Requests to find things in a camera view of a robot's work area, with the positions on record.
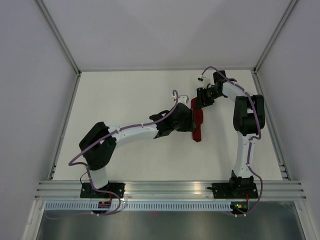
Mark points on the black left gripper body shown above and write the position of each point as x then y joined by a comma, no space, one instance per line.
186,126

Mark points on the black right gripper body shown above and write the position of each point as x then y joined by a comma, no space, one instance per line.
208,95

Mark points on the dark red cloth napkin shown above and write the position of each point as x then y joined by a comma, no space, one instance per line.
198,118

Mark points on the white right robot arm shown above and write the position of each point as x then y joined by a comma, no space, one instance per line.
248,121

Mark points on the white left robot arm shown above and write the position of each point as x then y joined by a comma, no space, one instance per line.
105,139

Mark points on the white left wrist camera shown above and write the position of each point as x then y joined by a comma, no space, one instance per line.
184,99

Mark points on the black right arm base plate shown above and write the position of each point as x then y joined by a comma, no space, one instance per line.
226,191

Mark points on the white slotted cable duct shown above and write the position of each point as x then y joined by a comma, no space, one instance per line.
224,206

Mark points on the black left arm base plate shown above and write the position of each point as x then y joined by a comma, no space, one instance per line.
88,192

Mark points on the aluminium right frame post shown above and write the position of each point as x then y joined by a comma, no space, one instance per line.
275,34

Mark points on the aluminium frame post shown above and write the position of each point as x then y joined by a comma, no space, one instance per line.
275,34
57,35

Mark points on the aluminium front rail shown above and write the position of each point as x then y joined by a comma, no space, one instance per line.
270,190

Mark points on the aluminium left frame post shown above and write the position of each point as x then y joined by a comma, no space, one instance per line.
57,35

